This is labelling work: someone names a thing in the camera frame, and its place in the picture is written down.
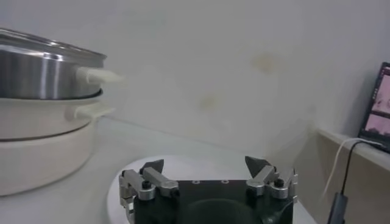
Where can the perforated steel steamer basket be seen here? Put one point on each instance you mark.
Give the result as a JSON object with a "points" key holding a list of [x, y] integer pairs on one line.
{"points": [[30, 79]]}

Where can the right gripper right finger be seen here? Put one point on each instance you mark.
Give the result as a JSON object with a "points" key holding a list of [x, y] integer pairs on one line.
{"points": [[263, 178]]}

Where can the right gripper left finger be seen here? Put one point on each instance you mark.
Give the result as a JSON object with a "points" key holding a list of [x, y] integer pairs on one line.
{"points": [[161, 181]]}

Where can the round glass pot lid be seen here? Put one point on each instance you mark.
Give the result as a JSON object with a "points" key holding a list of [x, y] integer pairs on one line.
{"points": [[45, 42]]}

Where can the white side table with sticker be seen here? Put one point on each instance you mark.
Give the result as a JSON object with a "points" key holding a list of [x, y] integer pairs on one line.
{"points": [[365, 182]]}

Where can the white round plate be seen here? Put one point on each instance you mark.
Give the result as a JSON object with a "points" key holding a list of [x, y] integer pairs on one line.
{"points": [[189, 167]]}

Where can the white electric cooker pot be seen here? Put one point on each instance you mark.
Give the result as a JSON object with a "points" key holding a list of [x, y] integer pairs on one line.
{"points": [[36, 164]]}

